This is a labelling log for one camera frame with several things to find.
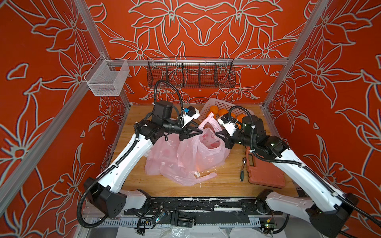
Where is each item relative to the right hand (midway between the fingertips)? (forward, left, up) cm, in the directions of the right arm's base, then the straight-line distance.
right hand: (216, 130), depth 68 cm
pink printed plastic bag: (-6, +4, -7) cm, 10 cm away
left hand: (-2, +8, +5) cm, 9 cm away
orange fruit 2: (+34, -1, -24) cm, 42 cm away
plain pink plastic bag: (-5, +19, -23) cm, 31 cm away
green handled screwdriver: (-12, -17, -28) cm, 34 cm away
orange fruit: (+32, -10, -21) cm, 40 cm away
